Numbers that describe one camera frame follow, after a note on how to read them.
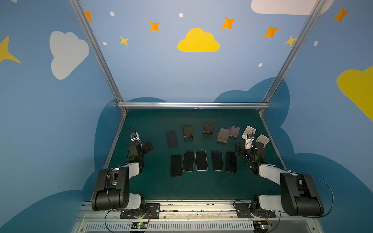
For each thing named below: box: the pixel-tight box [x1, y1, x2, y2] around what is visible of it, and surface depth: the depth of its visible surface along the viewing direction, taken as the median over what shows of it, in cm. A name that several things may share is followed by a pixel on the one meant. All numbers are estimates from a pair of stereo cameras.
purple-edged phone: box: [182, 149, 195, 172], surface depth 95 cm
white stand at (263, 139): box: [255, 133, 271, 148], surface depth 98 cm
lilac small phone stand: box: [228, 125, 240, 138], surface depth 106 cm
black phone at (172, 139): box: [165, 130, 179, 149], surface depth 107 cm
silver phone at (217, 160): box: [211, 149, 224, 172], surface depth 98 cm
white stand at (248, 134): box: [241, 125, 257, 145], surface depth 100 cm
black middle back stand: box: [183, 125, 194, 142], surface depth 105 cm
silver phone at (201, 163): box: [194, 149, 208, 172], surface depth 95 cm
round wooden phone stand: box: [216, 128, 230, 144], surface depth 103 cm
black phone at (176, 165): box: [170, 154, 183, 178], surface depth 92 cm
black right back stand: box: [203, 121, 215, 137], surface depth 106 cm
